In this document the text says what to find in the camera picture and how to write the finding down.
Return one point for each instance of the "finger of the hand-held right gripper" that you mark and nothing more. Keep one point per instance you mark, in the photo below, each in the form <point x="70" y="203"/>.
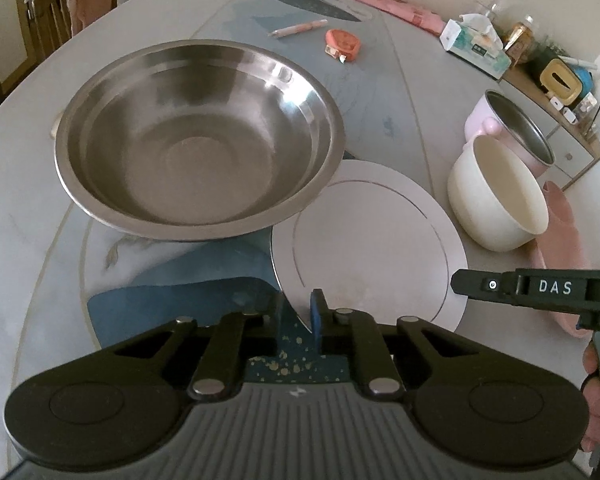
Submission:
<point x="480" y="286"/>

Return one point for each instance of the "large steel bowl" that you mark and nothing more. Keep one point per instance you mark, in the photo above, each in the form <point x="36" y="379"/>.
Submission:
<point x="195" y="150"/>

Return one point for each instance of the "tissue box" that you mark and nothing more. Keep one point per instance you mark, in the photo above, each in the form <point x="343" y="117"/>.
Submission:
<point x="477" y="47"/>

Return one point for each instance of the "wooden chair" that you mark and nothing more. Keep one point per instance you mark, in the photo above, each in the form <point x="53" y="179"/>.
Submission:
<point x="45" y="15"/>

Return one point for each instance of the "dark green container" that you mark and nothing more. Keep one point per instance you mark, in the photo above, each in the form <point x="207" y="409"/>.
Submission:
<point x="540" y="60"/>

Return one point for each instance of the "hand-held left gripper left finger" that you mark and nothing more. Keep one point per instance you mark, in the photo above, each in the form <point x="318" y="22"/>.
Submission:
<point x="282" y="321"/>

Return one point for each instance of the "cream bowl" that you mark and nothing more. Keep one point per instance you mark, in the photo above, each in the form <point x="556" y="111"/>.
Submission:
<point x="500" y="195"/>

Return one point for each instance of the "wooden drawer cabinet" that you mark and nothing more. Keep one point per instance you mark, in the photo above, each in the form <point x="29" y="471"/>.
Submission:
<point x="570" y="150"/>

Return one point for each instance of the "clear glass bottle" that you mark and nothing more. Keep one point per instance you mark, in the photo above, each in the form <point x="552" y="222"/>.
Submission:
<point x="501" y="7"/>

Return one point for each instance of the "white marker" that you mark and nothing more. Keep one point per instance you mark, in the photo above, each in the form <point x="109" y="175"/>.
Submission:
<point x="580" y="62"/>

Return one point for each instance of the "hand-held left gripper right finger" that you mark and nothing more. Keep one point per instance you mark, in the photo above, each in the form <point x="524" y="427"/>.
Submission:
<point x="318" y="316"/>

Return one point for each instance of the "pink pen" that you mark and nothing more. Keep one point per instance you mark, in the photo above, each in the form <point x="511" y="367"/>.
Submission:
<point x="297" y="27"/>

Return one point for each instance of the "round steel plate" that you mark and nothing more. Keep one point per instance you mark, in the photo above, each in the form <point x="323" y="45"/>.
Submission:
<point x="370" y="245"/>

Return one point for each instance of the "orange correction tape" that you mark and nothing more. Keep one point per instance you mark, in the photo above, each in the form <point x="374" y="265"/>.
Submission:
<point x="341" y="42"/>

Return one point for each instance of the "pink mat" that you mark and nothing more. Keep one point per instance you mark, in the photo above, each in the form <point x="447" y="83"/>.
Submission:
<point x="562" y="240"/>

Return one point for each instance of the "person's right hand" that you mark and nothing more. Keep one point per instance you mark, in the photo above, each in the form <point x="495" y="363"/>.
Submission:
<point x="599" y="410"/>

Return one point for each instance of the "yellow tissue holder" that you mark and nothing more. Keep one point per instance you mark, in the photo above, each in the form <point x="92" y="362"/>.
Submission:
<point x="560" y="79"/>

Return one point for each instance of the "amber bottle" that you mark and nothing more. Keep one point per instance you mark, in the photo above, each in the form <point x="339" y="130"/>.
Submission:
<point x="519" y="40"/>

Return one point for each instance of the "pink pot with steel interior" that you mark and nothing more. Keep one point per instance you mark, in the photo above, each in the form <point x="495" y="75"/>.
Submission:
<point x="520" y="125"/>

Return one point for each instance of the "white charger plug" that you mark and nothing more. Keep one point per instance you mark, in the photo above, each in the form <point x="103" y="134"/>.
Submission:
<point x="570" y="117"/>
<point x="557" y="104"/>

